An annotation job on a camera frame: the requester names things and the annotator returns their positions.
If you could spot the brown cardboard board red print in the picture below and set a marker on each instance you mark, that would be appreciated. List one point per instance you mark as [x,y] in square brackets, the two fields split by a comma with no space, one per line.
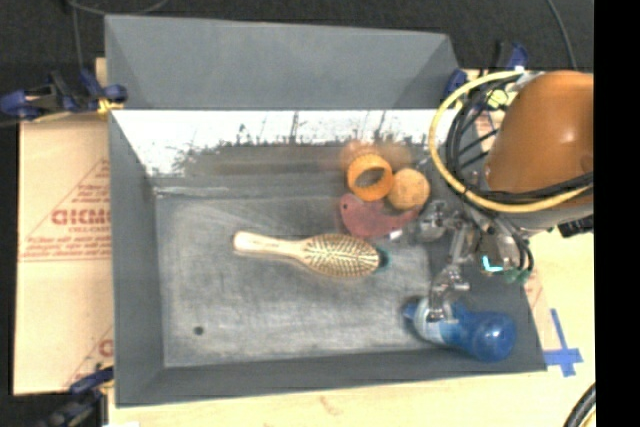
[60,295]

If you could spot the pink flat bird shape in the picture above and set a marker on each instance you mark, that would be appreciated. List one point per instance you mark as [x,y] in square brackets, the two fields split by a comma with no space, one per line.
[367,217]

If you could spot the black cylinder on white bracket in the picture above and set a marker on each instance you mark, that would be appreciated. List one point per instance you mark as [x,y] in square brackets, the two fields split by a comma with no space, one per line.
[575,227]

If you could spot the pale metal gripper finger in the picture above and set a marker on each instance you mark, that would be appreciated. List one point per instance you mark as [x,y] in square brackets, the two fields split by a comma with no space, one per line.
[432,222]
[447,282]

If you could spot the tan ball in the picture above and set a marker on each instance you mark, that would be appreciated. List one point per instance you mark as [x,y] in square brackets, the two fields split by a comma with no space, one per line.
[409,189]

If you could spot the blue plastic bottle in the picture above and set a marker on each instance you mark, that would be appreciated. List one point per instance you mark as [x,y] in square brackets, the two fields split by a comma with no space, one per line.
[480,332]

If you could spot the grey metal bin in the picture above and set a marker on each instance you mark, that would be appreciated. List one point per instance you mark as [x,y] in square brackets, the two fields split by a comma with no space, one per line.
[260,315]

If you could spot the wooden hairbrush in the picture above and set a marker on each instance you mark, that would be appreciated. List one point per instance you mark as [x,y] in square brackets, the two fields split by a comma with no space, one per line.
[330,255]

